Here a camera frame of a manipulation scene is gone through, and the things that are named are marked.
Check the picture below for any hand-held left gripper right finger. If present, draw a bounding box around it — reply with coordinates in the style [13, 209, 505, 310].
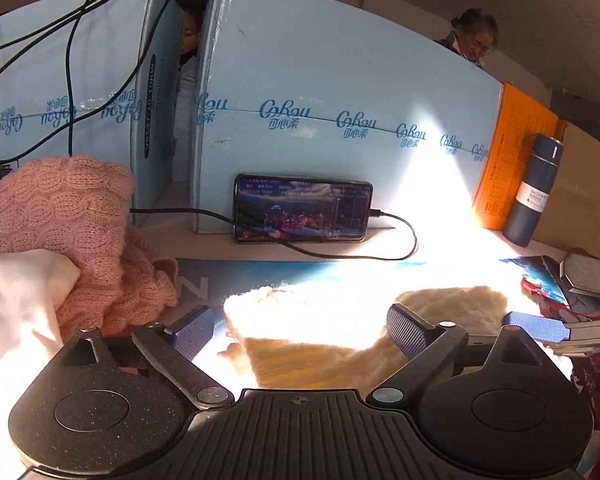
[367, 303, 544, 409]

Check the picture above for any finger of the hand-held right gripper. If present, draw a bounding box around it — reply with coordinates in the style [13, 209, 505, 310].
[502, 311, 600, 357]
[559, 252, 600, 302]

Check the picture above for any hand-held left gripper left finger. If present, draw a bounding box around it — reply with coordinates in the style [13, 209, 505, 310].
[60, 304, 236, 411]

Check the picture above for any cream knitted sweater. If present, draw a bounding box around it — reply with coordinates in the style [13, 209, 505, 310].
[222, 285, 511, 392]

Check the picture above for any printed desk mat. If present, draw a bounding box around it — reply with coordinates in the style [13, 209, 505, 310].
[172, 254, 600, 480]

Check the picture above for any brown cardboard box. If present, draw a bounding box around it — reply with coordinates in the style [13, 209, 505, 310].
[530, 120, 600, 262]

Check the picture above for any blue vacuum bottle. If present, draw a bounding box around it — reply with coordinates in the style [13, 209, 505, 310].
[502, 133, 565, 248]

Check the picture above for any orange cardboard box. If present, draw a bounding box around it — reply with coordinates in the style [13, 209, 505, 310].
[472, 82, 561, 231]

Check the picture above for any black smartphone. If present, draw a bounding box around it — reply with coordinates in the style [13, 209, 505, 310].
[233, 174, 374, 245]

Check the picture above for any white cloth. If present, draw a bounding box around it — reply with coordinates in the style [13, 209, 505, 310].
[0, 249, 84, 382]

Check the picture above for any pink knitted sweater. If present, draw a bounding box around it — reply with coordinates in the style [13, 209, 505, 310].
[0, 155, 181, 342]

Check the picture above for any large light blue cardboard box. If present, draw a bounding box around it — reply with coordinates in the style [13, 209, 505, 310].
[190, 0, 504, 237]

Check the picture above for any small light blue cardboard box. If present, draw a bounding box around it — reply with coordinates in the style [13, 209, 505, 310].
[0, 0, 187, 229]

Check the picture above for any black phone charging cable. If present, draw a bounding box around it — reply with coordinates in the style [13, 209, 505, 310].
[129, 207, 419, 262]

